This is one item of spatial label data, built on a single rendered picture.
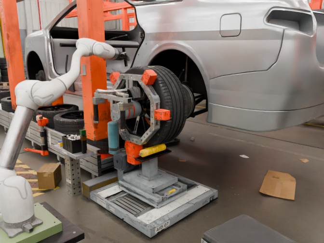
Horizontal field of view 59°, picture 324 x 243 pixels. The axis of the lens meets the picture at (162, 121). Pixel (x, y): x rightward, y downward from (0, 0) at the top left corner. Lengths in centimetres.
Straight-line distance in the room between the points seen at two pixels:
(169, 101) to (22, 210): 116
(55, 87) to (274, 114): 140
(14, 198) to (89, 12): 153
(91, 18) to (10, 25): 193
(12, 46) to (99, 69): 194
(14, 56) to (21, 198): 283
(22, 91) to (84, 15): 95
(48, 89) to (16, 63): 254
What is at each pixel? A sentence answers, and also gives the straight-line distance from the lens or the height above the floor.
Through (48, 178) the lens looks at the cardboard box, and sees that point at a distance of 300.
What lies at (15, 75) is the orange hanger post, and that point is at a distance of 429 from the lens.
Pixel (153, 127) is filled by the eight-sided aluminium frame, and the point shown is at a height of 76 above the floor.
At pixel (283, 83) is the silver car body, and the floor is 109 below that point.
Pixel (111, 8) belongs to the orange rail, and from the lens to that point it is 1289.
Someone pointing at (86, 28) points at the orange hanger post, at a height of 148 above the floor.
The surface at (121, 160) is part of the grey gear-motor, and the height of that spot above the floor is 34.
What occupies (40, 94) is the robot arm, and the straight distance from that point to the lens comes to 176.
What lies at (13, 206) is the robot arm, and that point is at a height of 51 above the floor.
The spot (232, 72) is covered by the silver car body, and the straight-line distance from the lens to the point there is 213.
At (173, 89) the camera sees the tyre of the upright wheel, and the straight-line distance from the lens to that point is 216.
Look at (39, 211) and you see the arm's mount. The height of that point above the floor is 35.
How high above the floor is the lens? 128
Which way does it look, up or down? 14 degrees down
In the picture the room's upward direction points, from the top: straight up
